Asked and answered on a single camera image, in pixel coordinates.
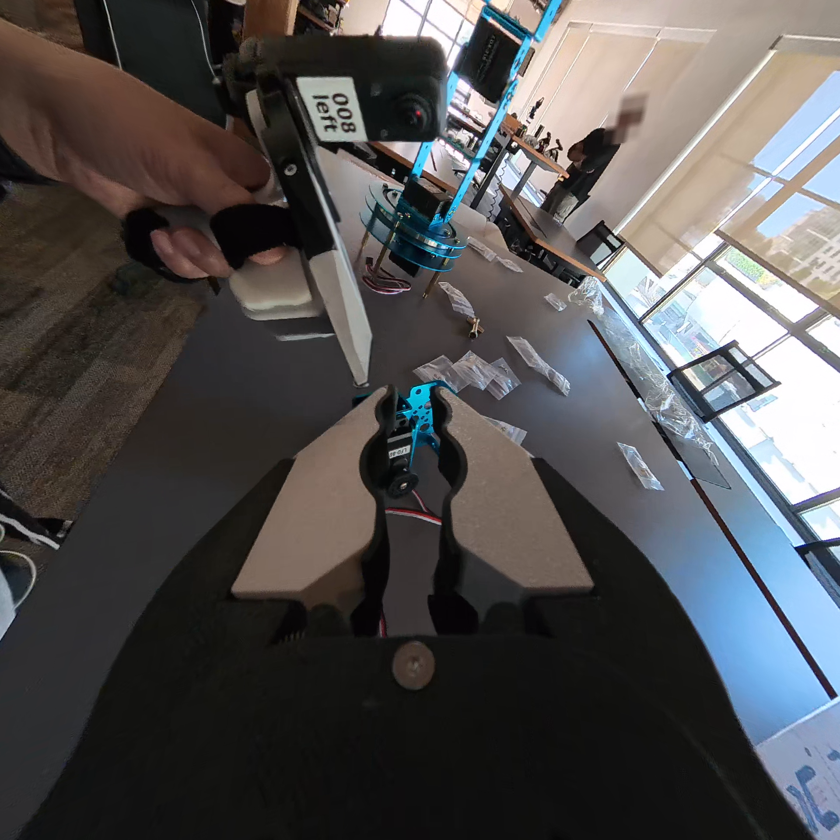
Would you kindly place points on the white garment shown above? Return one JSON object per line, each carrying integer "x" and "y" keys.
{"x": 5, "y": 604}

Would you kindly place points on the white instruction booklet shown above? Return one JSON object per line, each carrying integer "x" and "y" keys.
{"x": 807, "y": 774}

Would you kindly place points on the large window wall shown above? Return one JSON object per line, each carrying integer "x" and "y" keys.
{"x": 787, "y": 361}

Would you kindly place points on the beige roller blinds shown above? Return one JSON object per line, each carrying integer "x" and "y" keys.
{"x": 689, "y": 164}

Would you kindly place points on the blue toy robot arm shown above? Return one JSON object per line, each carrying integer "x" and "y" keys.
{"x": 420, "y": 223}

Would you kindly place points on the scattered small clear bags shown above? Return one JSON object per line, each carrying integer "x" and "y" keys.
{"x": 538, "y": 367}

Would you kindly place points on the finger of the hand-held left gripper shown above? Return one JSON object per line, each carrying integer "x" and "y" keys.
{"x": 348, "y": 315}

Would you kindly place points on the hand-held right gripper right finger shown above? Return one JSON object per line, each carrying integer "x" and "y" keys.
{"x": 512, "y": 525}

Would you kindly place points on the background desk with wooden edge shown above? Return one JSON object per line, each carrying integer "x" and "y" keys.
{"x": 558, "y": 243}

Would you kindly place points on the blue servo bracket assembly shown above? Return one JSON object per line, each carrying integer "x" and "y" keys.
{"x": 426, "y": 413}

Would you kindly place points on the person's left hand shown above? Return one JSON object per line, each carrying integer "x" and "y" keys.
{"x": 131, "y": 144}

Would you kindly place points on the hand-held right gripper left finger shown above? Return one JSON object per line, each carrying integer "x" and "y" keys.
{"x": 308, "y": 525}

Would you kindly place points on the person's left forearm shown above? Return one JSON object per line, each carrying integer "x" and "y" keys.
{"x": 26, "y": 98}

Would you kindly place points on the cluttered background workbench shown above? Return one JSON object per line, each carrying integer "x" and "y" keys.
{"x": 531, "y": 148}

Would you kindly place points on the brass standoff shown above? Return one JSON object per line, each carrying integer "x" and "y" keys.
{"x": 474, "y": 328}

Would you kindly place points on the crumpled clear plastic sheet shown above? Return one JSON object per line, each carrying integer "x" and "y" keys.
{"x": 656, "y": 394}

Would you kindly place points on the black frame stand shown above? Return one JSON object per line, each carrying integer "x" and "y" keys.
{"x": 722, "y": 380}

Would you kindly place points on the dark desk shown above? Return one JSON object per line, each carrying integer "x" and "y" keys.
{"x": 197, "y": 407}

